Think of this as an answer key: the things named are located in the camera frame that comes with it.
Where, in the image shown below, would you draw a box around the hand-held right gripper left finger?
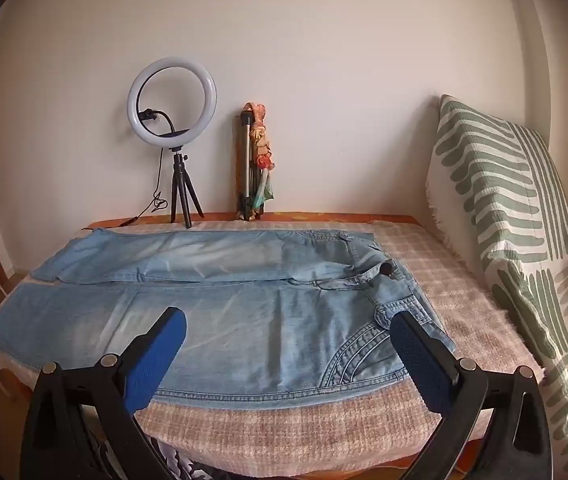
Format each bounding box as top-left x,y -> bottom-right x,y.
20,306 -> 188,480

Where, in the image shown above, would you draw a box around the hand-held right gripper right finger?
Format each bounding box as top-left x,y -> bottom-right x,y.
389,311 -> 554,480

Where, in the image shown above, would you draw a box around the light blue denim pants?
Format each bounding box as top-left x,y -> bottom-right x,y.
0,227 -> 457,408

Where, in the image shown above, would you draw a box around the pink plaid blanket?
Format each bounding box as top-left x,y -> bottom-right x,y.
0,220 -> 545,476

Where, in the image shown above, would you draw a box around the black and white patterned cloth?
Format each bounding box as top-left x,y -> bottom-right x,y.
84,410 -> 225,480

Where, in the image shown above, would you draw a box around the black mini tripod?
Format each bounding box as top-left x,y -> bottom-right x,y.
169,146 -> 205,230

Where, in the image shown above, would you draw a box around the green striped pillow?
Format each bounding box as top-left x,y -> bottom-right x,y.
425,94 -> 568,461

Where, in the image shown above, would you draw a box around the folded silver tripod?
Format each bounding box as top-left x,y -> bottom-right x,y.
236,112 -> 265,221

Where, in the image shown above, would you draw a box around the black gooseneck phone holder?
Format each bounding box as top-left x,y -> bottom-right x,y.
140,107 -> 189,138

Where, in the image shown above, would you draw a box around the black ring light cable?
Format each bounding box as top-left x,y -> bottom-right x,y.
118,152 -> 169,227

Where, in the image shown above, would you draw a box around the white ring light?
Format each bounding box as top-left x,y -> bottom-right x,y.
127,57 -> 217,151

